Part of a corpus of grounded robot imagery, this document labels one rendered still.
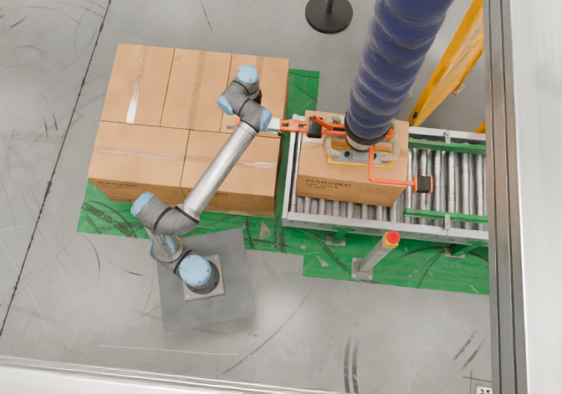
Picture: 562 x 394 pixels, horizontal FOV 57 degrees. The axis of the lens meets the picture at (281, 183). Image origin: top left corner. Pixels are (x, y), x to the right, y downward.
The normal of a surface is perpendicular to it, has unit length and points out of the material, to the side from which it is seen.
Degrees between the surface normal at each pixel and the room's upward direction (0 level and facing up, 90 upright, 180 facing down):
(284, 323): 0
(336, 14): 0
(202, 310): 0
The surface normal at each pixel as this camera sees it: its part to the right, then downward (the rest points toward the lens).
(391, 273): 0.00, -0.32
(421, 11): -0.08, 0.91
